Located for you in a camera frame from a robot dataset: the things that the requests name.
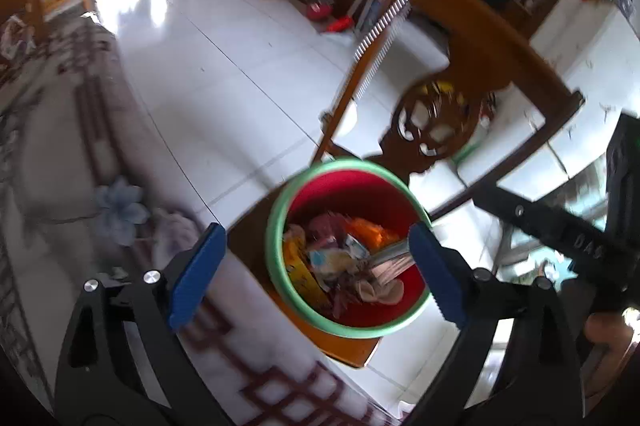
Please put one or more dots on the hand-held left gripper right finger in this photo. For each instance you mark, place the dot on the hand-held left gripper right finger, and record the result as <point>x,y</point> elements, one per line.
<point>437,276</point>

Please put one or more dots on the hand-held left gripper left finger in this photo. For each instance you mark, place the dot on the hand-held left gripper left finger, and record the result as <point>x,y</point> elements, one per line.
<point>197,276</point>

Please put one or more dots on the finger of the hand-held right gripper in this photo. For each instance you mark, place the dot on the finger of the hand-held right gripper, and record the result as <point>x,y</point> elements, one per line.
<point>540,221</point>

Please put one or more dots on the silver foil wrapper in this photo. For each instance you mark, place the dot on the silver foil wrapper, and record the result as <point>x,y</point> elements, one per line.
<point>390,263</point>

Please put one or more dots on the foil snack wrapper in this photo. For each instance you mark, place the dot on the foil snack wrapper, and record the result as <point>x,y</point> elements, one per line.
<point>380,291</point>

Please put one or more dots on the orange plastic bag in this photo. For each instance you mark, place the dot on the orange plastic bag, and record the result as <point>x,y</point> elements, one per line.
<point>372,231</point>

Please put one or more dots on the red bin with green rim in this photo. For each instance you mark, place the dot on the red bin with green rim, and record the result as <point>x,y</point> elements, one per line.
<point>370,321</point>

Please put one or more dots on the yellow cardboard box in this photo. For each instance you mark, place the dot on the yellow cardboard box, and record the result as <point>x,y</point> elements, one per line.
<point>300,271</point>

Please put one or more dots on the white blue wrapper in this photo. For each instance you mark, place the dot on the white blue wrapper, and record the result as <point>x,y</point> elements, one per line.
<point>330,256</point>

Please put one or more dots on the purple silver wrapper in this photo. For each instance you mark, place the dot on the purple silver wrapper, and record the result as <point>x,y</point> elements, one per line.
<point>325,226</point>

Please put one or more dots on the person's right hand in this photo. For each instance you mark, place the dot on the person's right hand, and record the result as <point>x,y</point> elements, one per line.
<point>607,333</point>

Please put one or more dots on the carved wooden chair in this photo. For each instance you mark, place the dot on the carved wooden chair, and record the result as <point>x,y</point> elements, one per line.
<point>480,36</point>

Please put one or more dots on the red dustpan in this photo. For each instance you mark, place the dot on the red dustpan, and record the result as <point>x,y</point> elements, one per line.
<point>340,25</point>

